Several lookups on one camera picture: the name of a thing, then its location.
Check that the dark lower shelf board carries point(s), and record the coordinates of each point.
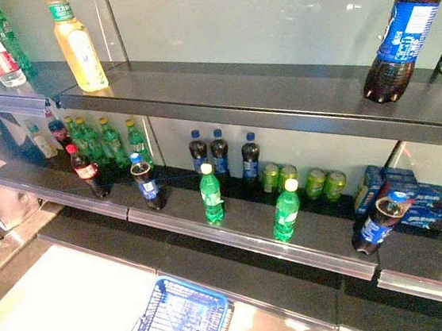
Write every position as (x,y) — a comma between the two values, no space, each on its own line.
(225,277)

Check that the dark shelf board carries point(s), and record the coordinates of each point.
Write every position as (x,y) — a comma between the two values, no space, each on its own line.
(225,277)
(236,92)
(247,222)

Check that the dark middle shelf board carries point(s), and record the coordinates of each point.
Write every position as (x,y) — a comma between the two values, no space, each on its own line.
(247,222)

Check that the green Sprite bottle pale cap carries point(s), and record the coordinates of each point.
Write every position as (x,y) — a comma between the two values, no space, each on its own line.
(211,198)
(286,214)

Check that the small Pepsi bottle blue cap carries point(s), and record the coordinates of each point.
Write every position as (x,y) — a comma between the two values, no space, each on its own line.
(250,162)
(379,223)
(197,150)
(148,185)
(219,151)

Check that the green soda can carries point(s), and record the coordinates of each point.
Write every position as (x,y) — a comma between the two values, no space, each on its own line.
(335,186)
(270,177)
(289,173)
(315,184)

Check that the Coca-Cola bottle red cap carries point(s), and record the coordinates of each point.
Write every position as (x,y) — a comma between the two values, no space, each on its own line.
(58,132)
(87,170)

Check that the green soda bottle yellow cap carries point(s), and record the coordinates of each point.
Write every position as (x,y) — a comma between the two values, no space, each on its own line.
(111,142)
(90,142)
(73,132)
(137,141)

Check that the small white tea bottle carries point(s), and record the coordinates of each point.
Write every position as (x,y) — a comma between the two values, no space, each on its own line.
(44,143)

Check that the blue Oreo cookie box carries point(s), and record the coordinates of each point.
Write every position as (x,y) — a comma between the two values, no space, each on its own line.
(367,188)
(439,224)
(440,198)

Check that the dark upper shelf board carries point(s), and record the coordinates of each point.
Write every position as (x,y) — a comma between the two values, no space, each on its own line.
(236,92)

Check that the yellow tea bottle green label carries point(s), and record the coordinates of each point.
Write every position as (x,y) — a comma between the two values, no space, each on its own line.
(80,49)

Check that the green plastic bottle tall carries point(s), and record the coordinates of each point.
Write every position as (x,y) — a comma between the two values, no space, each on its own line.
(11,37)

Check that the large Pepsi cola bottle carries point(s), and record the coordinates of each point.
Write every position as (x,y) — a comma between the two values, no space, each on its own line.
(406,40)

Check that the metal shelf upright post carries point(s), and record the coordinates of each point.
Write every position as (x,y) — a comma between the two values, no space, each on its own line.
(114,26)

